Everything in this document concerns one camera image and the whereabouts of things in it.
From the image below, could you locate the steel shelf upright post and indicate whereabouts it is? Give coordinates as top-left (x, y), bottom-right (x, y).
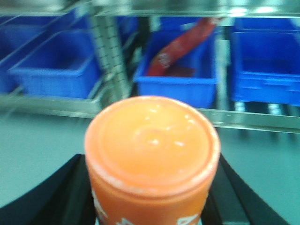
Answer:
top-left (90, 7), bottom-right (129, 104)

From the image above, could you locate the blue bin right shelf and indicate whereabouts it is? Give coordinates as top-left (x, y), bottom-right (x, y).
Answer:
top-left (230, 18), bottom-right (300, 106)

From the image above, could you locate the blue bin shelf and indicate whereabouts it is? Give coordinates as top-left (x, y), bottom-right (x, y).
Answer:
top-left (9, 30), bottom-right (101, 98)
top-left (230, 18), bottom-right (300, 106)

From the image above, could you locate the blue bin left shelf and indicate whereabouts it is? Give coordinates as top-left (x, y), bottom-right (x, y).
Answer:
top-left (9, 30), bottom-right (101, 98)

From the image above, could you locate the red plastic bag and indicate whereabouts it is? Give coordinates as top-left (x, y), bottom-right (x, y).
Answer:
top-left (148, 17), bottom-right (222, 76)

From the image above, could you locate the blue bin with red bag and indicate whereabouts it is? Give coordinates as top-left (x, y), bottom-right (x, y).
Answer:
top-left (134, 27), bottom-right (218, 108)

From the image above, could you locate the stainless steel shelf rail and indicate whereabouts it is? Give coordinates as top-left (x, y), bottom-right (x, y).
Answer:
top-left (0, 92), bottom-right (300, 134)

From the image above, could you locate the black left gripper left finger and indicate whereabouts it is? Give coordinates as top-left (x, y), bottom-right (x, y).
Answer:
top-left (0, 154), bottom-right (97, 225)

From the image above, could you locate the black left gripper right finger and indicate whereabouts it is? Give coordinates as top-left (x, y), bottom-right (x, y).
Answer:
top-left (200, 156), bottom-right (289, 225)

